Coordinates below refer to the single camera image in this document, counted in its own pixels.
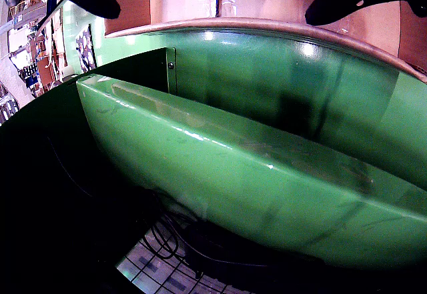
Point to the stacked brown cardboard boxes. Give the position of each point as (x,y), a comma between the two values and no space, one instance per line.
(45,70)

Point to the green metal shelf unit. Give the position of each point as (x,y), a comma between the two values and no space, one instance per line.
(233,174)

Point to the dark patterned printed card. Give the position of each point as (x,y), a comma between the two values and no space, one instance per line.
(86,49)

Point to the shallow cardboard tray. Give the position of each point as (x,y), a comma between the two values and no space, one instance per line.
(187,7)

